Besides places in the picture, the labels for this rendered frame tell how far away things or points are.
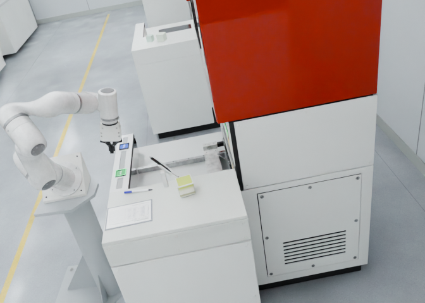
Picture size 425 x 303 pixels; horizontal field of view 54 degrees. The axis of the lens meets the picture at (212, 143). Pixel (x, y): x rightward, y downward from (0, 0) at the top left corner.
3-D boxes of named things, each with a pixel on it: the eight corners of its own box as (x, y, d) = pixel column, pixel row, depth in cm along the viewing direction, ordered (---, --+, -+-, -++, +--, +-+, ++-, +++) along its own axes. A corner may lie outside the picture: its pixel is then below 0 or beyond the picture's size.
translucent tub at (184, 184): (192, 185, 199) (190, 173, 196) (196, 194, 193) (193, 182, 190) (177, 189, 198) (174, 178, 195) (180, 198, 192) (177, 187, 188)
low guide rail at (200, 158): (224, 155, 242) (223, 150, 241) (224, 157, 241) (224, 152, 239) (138, 171, 242) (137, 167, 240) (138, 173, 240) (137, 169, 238)
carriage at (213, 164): (217, 148, 243) (216, 144, 242) (226, 186, 213) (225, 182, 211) (203, 151, 243) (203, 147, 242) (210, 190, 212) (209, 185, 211)
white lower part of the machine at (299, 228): (323, 190, 327) (321, 96, 283) (368, 273, 257) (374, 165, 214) (233, 208, 326) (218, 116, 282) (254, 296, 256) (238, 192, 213)
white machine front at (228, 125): (222, 115, 282) (213, 59, 261) (243, 190, 213) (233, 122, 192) (217, 116, 282) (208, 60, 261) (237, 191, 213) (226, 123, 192)
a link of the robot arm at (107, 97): (95, 116, 198) (111, 121, 196) (92, 91, 192) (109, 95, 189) (105, 109, 205) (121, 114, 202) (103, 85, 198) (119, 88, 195)
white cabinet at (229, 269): (238, 226, 309) (222, 131, 266) (267, 348, 227) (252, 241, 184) (152, 243, 308) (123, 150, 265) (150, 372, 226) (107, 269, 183)
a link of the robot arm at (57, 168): (49, 190, 211) (26, 185, 188) (27, 163, 214) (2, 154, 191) (67, 174, 212) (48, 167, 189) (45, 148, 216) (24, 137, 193)
